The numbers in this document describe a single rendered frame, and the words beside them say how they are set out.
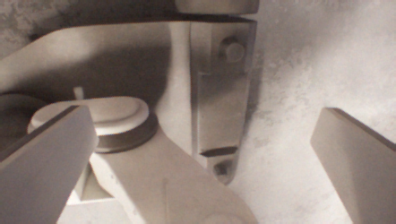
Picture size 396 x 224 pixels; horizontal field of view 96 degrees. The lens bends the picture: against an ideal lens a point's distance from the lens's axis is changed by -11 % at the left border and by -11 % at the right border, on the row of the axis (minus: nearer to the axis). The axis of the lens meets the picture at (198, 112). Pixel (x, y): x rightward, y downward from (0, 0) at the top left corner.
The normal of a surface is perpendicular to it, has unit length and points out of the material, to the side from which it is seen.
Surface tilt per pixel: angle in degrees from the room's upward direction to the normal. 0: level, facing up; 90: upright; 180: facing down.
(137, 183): 90
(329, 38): 0
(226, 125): 0
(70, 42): 0
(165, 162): 90
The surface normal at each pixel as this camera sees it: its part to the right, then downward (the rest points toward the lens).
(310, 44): 0.18, 0.50
